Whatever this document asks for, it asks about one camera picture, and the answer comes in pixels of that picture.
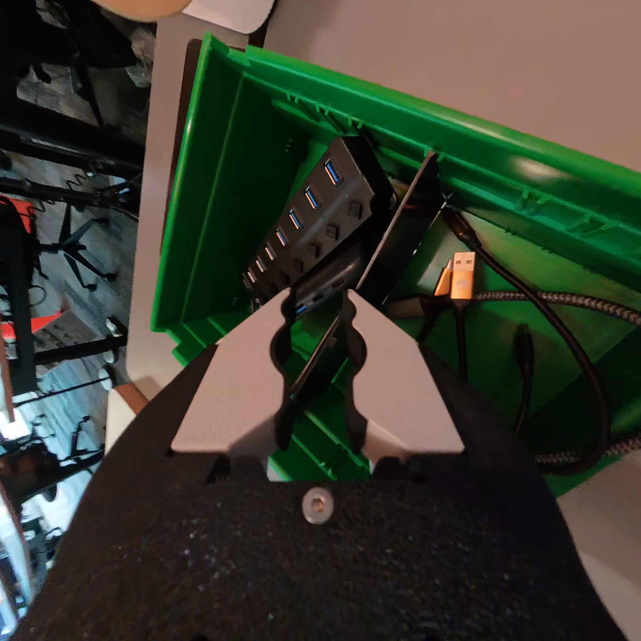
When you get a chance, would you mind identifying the black bin divider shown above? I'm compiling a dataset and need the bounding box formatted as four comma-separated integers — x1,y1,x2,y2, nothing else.
356,150,444,306

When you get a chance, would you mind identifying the black braided usb cable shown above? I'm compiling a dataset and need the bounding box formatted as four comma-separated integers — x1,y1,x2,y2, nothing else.
441,206,613,464

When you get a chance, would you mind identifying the green plastic bin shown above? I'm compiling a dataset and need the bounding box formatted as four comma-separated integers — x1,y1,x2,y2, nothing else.
150,32,641,496

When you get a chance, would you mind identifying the braided cable with orange plug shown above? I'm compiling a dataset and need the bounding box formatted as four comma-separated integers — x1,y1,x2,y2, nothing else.
418,267,641,474

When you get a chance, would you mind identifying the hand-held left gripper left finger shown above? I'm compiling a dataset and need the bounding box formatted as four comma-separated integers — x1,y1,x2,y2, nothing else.
170,288,297,459

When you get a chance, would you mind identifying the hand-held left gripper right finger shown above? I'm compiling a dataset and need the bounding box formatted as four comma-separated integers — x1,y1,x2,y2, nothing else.
342,288,466,462

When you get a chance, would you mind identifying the black multi-port usb hub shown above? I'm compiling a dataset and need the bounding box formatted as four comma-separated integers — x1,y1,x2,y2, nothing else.
243,135,396,301

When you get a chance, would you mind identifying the black office chair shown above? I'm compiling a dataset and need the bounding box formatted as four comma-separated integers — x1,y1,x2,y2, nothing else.
37,200,123,293

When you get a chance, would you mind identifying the black slim usb hub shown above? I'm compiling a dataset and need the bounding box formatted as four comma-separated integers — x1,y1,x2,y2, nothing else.
289,255,362,401

